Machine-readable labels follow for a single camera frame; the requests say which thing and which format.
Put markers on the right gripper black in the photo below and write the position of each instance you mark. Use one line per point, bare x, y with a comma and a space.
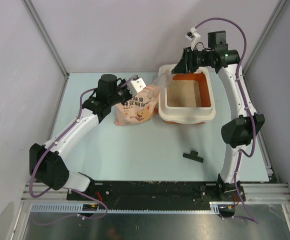
186, 65

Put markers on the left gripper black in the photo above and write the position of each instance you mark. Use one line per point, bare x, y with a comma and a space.
124, 84

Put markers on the pink cat litter bag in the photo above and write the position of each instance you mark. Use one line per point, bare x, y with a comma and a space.
139, 109

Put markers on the clear plastic scoop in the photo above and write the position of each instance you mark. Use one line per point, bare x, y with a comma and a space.
159, 84

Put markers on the cream orange litter box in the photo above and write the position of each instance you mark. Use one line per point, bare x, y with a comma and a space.
186, 98

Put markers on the black bag sealing clip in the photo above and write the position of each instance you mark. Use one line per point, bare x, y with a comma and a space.
194, 156

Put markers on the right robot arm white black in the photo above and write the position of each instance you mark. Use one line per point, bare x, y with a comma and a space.
240, 133

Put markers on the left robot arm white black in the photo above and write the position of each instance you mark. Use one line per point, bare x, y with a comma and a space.
48, 161

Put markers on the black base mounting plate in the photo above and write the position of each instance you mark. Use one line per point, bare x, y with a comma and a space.
160, 195

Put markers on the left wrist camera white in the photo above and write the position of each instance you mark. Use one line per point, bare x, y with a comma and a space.
135, 85

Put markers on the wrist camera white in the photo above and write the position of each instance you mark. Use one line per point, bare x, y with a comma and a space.
135, 85
193, 36

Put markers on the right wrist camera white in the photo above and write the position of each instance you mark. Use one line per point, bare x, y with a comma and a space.
193, 36

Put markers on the left aluminium corner post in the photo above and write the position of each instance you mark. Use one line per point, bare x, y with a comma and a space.
34, 15

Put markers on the aluminium corner post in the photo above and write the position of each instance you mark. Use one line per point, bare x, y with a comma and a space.
271, 23
34, 15

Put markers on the right aluminium corner post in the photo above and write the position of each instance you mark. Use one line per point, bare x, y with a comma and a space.
271, 23

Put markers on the aluminium frame rail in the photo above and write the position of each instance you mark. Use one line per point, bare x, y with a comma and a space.
255, 193

